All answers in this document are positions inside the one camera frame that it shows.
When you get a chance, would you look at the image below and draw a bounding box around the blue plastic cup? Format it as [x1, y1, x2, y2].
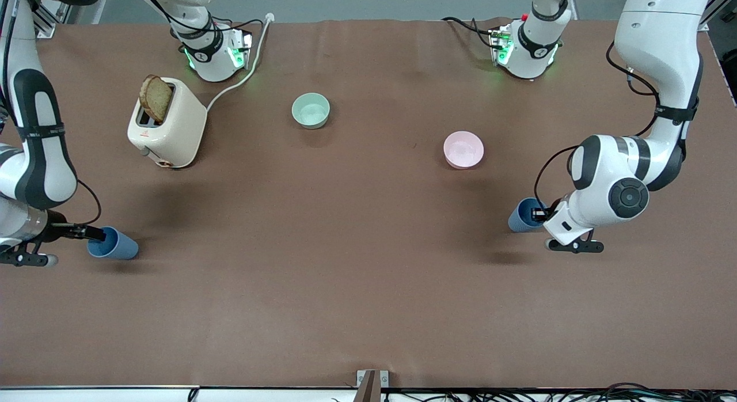
[86, 226, 139, 260]
[507, 197, 549, 234]

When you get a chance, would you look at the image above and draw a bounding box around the pink bowl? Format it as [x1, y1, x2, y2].
[443, 131, 485, 170]

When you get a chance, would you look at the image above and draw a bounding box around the cream white toaster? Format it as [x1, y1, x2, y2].
[127, 77, 208, 169]

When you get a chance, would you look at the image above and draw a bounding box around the brown bread slice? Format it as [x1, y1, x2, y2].
[139, 74, 173, 124]

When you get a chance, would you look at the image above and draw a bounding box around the brown table cover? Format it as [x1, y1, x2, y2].
[0, 17, 737, 390]

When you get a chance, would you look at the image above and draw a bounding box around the mint green bowl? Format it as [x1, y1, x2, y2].
[291, 92, 331, 130]

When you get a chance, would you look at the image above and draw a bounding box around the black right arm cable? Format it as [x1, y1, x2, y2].
[74, 179, 102, 226]

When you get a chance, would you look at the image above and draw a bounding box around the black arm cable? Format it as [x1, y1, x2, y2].
[534, 41, 662, 211]
[74, 179, 102, 226]

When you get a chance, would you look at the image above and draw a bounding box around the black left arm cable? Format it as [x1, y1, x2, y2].
[534, 41, 662, 211]

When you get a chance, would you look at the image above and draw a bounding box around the black left base cable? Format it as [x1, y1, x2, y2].
[442, 16, 497, 50]

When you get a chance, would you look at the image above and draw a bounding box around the black base cable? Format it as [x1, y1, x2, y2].
[138, 0, 264, 52]
[442, 16, 497, 50]

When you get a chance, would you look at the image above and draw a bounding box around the aluminium frame profile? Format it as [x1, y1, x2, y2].
[700, 0, 737, 32]
[32, 0, 73, 39]

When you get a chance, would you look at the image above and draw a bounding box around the white toaster power cable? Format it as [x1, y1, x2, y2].
[206, 13, 275, 112]

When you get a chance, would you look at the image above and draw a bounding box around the grey metal bracket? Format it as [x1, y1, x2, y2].
[356, 369, 390, 402]

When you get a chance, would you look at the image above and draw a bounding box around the black right base cable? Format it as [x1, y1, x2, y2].
[138, 0, 264, 52]

